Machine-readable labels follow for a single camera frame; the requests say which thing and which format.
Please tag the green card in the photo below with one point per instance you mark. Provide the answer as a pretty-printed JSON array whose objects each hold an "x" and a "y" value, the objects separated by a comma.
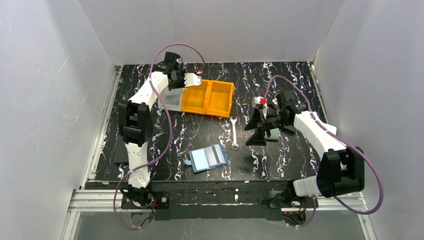
[{"x": 273, "y": 135}]

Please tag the orange plastic bin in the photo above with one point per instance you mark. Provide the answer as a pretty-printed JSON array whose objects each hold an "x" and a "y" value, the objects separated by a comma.
[
  {"x": 219, "y": 98},
  {"x": 194, "y": 98}
]

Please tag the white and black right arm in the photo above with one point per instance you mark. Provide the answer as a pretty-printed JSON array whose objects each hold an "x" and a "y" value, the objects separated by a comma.
[{"x": 341, "y": 170}]

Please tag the aluminium rail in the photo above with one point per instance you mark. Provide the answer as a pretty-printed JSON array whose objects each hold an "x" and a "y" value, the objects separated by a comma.
[
  {"x": 101, "y": 200},
  {"x": 90, "y": 171}
]

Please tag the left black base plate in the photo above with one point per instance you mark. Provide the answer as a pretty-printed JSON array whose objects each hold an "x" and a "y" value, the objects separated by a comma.
[{"x": 160, "y": 199}]

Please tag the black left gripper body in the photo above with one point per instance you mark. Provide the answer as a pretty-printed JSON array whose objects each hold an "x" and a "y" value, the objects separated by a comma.
[{"x": 177, "y": 76}]

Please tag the silver wrench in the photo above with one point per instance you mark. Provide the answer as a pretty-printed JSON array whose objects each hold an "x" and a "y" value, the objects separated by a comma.
[{"x": 234, "y": 145}]

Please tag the black flat box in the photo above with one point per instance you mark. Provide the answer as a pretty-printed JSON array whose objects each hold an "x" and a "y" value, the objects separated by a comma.
[{"x": 120, "y": 153}]

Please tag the right orange plastic bin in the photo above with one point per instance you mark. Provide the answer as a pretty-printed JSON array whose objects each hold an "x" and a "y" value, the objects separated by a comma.
[{"x": 219, "y": 98}]

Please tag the aluminium left rail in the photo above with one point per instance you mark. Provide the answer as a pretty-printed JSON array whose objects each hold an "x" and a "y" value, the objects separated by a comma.
[{"x": 90, "y": 171}]

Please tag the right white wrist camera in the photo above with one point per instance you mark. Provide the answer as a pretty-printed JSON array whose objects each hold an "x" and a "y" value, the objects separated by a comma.
[{"x": 258, "y": 102}]

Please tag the blue card holder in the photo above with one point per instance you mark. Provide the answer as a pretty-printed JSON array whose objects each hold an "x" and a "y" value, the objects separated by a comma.
[{"x": 207, "y": 158}]

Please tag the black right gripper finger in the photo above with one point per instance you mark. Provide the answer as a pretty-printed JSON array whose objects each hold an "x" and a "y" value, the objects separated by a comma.
[
  {"x": 257, "y": 139},
  {"x": 256, "y": 120}
]

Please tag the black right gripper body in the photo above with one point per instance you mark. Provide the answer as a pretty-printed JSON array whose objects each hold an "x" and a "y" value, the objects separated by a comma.
[{"x": 262, "y": 122}]

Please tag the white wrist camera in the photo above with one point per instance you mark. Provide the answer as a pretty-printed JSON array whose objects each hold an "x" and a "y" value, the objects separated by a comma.
[
  {"x": 192, "y": 79},
  {"x": 258, "y": 102}
]

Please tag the white plastic bin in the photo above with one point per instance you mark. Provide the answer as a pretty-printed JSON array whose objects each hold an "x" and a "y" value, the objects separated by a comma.
[{"x": 172, "y": 98}]

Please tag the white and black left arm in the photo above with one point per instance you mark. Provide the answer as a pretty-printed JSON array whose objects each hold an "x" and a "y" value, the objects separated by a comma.
[{"x": 135, "y": 124}]

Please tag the aluminium front rail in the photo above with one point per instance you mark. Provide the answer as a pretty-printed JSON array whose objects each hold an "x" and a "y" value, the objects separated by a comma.
[{"x": 101, "y": 200}]

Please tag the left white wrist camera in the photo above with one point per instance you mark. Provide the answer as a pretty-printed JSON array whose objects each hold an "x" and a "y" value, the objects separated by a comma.
[{"x": 192, "y": 79}]

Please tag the left orange plastic bin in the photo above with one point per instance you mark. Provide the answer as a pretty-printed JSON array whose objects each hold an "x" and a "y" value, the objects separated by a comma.
[{"x": 194, "y": 98}]

